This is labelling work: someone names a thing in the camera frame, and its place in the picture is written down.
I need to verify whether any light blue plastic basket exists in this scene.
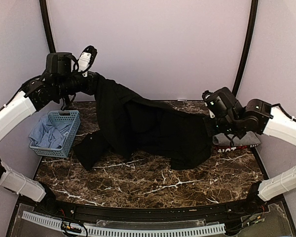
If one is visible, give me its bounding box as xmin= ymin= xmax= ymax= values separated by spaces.
xmin=29 ymin=110 xmax=80 ymax=158

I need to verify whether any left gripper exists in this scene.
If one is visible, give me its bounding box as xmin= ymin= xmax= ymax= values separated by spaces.
xmin=55 ymin=69 xmax=103 ymax=98

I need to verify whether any right black frame post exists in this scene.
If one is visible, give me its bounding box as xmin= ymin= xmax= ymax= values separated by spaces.
xmin=232 ymin=0 xmax=259 ymax=97

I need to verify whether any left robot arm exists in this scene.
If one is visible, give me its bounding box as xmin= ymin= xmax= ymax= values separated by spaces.
xmin=0 ymin=77 xmax=60 ymax=215

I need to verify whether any right acrylic base plate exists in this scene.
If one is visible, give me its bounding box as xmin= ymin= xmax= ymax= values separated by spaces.
xmin=238 ymin=201 xmax=294 ymax=237

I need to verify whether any red black folded shirt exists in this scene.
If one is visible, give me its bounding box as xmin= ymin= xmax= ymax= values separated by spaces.
xmin=214 ymin=144 xmax=259 ymax=153

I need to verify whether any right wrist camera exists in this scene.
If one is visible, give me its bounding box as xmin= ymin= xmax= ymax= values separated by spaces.
xmin=202 ymin=87 xmax=244 ymax=118

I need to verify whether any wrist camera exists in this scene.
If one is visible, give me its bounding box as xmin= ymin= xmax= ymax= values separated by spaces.
xmin=45 ymin=52 xmax=74 ymax=75
xmin=202 ymin=87 xmax=244 ymax=118

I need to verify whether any acrylic base plate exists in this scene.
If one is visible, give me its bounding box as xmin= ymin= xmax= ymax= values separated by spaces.
xmin=6 ymin=203 xmax=65 ymax=237
xmin=238 ymin=201 xmax=294 ymax=237

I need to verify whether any light blue shirt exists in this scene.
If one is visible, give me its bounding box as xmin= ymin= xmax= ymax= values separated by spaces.
xmin=29 ymin=115 xmax=72 ymax=149

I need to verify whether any black frame post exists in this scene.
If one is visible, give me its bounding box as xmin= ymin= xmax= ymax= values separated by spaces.
xmin=232 ymin=0 xmax=259 ymax=97
xmin=39 ymin=0 xmax=56 ymax=53

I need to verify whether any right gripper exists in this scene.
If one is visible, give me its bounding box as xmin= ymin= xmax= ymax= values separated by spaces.
xmin=202 ymin=114 xmax=241 ymax=137

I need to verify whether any left black frame post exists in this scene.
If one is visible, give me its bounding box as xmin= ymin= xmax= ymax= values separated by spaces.
xmin=39 ymin=0 xmax=56 ymax=53

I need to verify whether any grey folded shirt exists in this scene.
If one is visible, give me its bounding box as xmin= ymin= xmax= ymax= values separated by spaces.
xmin=212 ymin=131 xmax=261 ymax=147

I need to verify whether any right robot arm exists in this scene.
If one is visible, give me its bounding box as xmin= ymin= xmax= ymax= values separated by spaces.
xmin=205 ymin=97 xmax=296 ymax=214

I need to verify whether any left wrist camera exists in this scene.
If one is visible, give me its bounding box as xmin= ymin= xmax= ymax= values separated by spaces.
xmin=45 ymin=52 xmax=74 ymax=75

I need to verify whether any black front rail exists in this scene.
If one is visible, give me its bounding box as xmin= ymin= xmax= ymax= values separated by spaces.
xmin=56 ymin=199 xmax=269 ymax=223

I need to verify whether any white slotted cable duct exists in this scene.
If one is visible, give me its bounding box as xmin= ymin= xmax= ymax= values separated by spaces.
xmin=22 ymin=210 xmax=226 ymax=237

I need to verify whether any black long sleeve shirt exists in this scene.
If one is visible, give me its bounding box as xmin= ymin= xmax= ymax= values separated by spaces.
xmin=73 ymin=76 xmax=212 ymax=170

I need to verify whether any left acrylic base plate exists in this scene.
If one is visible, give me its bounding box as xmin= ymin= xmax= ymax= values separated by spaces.
xmin=6 ymin=203 xmax=65 ymax=237

